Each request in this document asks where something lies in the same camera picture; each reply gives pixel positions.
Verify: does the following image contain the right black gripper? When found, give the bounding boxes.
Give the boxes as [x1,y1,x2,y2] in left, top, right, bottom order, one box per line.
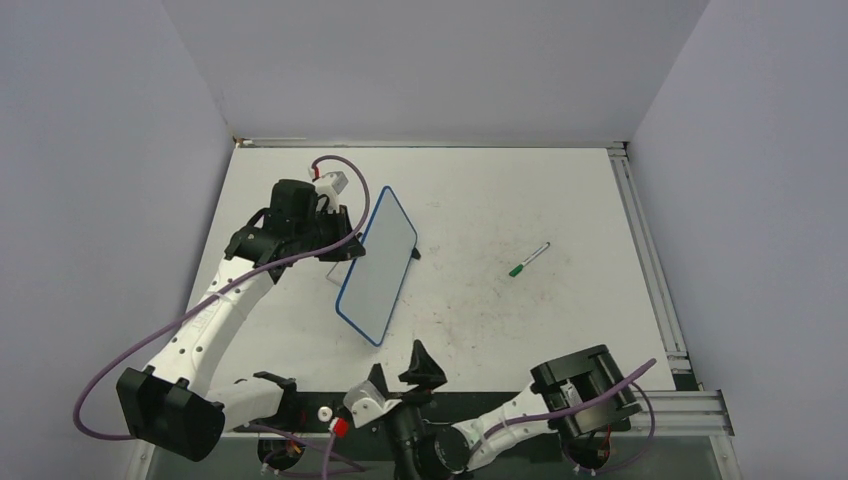
[371,337,447,480]

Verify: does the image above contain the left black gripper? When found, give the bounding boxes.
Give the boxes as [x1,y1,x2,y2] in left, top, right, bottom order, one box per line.
[293,204,364,262]

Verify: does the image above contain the blue framed whiteboard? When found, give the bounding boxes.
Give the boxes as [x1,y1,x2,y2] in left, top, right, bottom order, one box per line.
[335,185,420,347]

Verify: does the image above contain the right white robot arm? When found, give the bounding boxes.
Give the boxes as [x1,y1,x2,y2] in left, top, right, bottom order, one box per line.
[343,340,656,479]

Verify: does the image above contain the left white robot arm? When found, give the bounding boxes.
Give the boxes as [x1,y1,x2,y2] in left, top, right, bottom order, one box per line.
[116,171,365,461]

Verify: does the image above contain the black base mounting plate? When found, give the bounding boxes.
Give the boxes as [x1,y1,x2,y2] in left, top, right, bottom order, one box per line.
[231,392,631,464]

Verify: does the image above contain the green capped marker pen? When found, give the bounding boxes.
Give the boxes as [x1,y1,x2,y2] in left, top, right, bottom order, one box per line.
[509,242,551,278]

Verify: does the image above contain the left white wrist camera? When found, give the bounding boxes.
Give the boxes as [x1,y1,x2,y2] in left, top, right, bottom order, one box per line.
[312,171,349,202]

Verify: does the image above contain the aluminium frame rail back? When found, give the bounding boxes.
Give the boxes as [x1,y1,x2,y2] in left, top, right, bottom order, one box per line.
[235,138,627,150]

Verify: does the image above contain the aluminium frame rail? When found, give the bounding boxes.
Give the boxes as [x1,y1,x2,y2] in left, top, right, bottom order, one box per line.
[235,138,627,150]
[607,142,692,375]

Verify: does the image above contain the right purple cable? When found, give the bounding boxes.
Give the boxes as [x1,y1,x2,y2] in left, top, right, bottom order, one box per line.
[321,357,658,480]

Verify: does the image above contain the aluminium frame rail right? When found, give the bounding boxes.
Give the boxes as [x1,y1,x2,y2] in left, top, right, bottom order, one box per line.
[607,142,692,375]

